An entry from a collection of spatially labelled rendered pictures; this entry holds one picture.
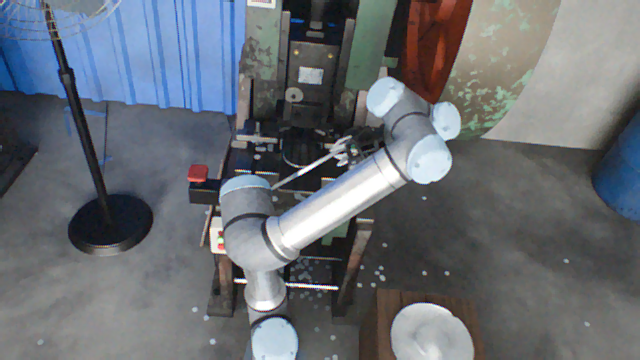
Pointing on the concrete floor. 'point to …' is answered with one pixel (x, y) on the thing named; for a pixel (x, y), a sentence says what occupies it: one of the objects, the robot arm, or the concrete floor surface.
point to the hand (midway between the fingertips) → (338, 151)
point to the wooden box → (383, 319)
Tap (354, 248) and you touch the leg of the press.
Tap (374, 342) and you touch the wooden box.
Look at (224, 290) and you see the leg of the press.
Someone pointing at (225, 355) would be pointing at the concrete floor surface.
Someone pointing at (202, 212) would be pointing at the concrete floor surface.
